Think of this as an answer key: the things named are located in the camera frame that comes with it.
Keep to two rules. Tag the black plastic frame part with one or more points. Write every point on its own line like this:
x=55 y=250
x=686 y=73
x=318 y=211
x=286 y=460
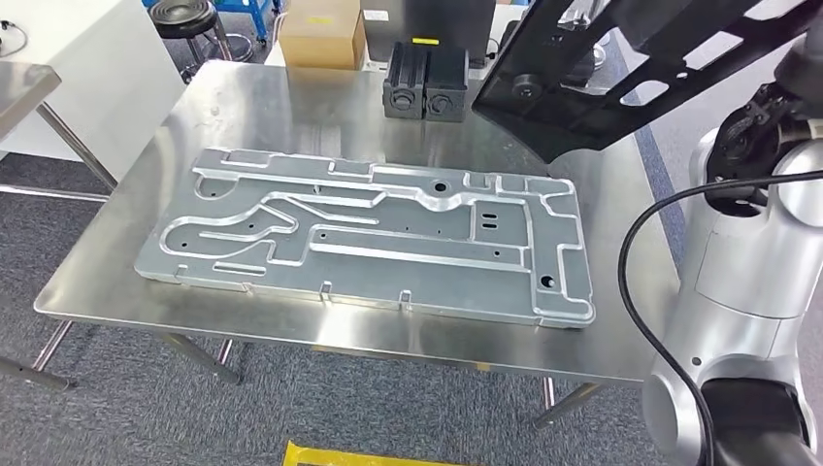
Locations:
x=579 y=109

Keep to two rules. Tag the aluminium fixture plate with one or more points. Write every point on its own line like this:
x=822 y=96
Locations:
x=418 y=276

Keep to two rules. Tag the chrome stand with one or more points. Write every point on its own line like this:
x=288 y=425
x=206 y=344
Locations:
x=601 y=58

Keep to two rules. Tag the stainless steel workbench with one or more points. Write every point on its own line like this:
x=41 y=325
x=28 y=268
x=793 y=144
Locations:
x=321 y=109

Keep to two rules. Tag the black plastic block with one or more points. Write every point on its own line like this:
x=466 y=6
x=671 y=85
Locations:
x=447 y=83
x=404 y=83

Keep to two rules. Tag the black round stool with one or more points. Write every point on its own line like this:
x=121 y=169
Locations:
x=183 y=13

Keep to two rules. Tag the white cabinet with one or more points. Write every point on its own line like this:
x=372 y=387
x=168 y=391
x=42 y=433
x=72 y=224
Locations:
x=96 y=64

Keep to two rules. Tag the small stainless steel table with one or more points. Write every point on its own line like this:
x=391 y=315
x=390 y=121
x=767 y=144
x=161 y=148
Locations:
x=26 y=83

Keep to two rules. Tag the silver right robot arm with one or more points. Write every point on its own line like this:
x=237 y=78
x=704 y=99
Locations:
x=739 y=270

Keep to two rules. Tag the dark grey monitor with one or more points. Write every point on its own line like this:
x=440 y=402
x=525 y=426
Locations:
x=437 y=22

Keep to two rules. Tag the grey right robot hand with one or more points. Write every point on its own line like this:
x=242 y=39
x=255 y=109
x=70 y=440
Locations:
x=582 y=14

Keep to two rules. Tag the brown cardboard box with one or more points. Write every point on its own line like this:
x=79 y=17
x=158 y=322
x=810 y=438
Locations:
x=321 y=38

